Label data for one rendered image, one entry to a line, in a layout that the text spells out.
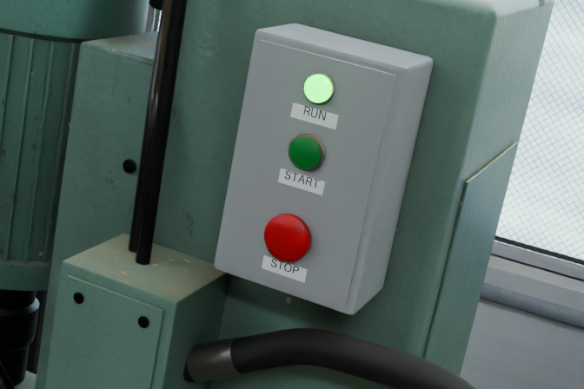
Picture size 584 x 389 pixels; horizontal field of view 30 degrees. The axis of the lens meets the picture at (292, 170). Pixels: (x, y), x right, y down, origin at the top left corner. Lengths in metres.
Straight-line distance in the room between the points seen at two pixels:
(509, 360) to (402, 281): 1.62
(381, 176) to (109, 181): 0.28
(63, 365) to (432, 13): 0.34
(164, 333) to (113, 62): 0.23
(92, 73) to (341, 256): 0.28
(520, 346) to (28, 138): 1.58
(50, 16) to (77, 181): 0.13
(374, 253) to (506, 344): 1.65
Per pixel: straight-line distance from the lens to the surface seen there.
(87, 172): 0.86
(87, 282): 0.74
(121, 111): 0.84
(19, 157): 0.89
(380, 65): 0.64
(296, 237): 0.66
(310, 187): 0.66
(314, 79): 0.65
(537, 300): 2.28
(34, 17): 0.87
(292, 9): 0.72
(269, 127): 0.67
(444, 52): 0.69
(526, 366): 2.34
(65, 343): 0.76
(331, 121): 0.65
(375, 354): 0.70
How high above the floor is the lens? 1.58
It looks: 16 degrees down
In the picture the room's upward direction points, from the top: 11 degrees clockwise
